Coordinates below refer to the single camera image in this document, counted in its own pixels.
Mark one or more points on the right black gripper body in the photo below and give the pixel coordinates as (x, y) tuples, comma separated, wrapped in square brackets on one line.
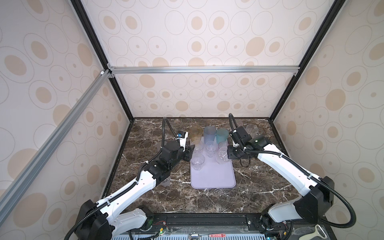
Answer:
[(235, 152)]

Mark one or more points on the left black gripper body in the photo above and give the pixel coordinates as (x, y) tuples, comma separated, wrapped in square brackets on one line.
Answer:
[(185, 155)]

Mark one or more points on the teal dimpled plastic cup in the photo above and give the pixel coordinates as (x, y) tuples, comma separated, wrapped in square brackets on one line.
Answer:
[(222, 135)]

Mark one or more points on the clear small tumbler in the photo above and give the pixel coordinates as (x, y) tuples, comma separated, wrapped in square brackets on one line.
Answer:
[(199, 146)]

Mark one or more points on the blue grey plastic cup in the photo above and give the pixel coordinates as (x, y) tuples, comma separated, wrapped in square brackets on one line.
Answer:
[(209, 133)]

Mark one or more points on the clear cup front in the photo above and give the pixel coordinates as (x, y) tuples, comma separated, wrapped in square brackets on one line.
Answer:
[(166, 182)]

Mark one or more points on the amber plastic cup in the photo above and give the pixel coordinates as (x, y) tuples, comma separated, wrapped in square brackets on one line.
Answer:
[(196, 133)]

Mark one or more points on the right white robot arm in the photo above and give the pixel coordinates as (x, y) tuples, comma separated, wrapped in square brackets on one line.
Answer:
[(317, 194)]

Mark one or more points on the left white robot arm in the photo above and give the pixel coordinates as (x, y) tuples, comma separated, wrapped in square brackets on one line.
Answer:
[(104, 220)]

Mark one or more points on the lavender plastic tray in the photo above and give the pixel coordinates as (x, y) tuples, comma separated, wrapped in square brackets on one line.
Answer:
[(213, 175)]

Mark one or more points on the white peeler tool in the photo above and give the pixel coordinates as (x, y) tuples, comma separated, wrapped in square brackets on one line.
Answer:
[(318, 232)]

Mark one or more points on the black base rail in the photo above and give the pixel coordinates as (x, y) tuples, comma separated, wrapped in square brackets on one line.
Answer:
[(236, 226)]

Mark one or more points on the aluminium frame bar back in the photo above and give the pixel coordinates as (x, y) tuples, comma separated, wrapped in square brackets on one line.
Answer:
[(201, 70)]

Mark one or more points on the aluminium frame bar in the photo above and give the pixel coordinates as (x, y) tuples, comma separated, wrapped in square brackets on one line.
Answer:
[(23, 181), (201, 70)]

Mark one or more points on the aluminium frame bar left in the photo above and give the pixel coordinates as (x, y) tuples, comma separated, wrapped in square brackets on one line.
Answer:
[(23, 181)]

